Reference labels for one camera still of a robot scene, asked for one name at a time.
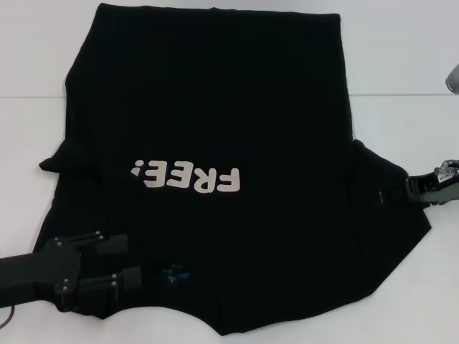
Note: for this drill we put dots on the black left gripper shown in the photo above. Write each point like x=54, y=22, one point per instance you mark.
x=39, y=272

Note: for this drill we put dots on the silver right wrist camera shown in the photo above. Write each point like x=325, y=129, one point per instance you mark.
x=452, y=77

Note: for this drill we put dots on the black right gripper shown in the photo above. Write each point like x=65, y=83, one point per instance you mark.
x=434, y=190

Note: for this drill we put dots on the black shirt with FREE print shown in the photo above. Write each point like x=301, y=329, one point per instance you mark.
x=208, y=143

